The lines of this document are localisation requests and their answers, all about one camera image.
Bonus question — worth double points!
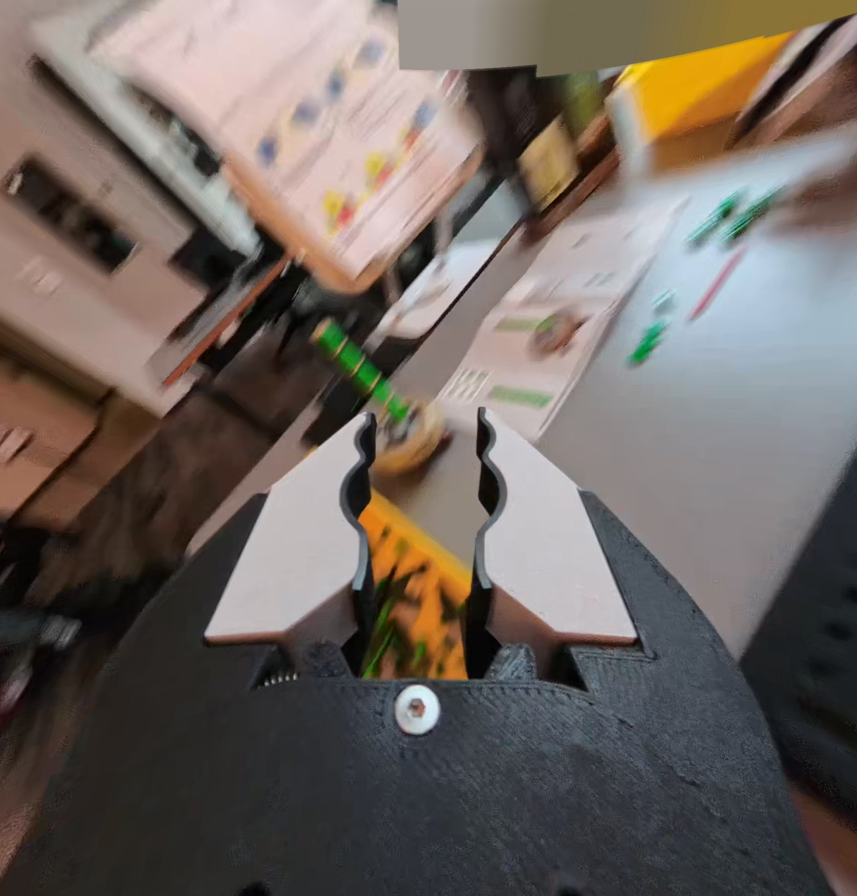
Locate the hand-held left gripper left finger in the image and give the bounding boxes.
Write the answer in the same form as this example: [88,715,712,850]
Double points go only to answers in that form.
[204,412,378,679]

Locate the wooden office desk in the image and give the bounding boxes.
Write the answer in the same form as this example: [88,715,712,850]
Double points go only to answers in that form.
[161,255,293,387]

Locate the cluster of green round bricks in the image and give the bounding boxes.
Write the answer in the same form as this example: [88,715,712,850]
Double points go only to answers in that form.
[684,183,787,247]

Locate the building instruction booklet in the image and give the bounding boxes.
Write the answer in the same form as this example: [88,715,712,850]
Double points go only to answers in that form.
[439,196,692,443]

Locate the grey desk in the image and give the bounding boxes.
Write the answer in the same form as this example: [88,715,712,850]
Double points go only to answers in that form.
[183,119,857,659]

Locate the yellow plastic parts bin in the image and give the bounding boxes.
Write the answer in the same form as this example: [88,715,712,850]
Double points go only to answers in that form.
[358,490,473,681]
[611,31,797,151]

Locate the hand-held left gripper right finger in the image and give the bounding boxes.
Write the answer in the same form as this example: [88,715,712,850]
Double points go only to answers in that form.
[465,406,641,679]

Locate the pile of toy brick pieces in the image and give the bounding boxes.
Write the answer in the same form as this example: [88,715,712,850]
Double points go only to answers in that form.
[362,525,471,680]

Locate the printed task sheet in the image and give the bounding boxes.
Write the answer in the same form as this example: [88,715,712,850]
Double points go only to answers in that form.
[85,0,485,277]

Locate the black toy set box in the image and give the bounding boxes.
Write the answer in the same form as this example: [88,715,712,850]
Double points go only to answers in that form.
[516,70,622,235]

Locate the toy bamboo stalk in tan pot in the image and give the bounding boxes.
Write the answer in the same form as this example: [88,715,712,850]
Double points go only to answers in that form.
[308,317,452,478]

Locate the thin red toy rod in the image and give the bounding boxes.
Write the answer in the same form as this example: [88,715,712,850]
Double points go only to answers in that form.
[686,246,749,322]

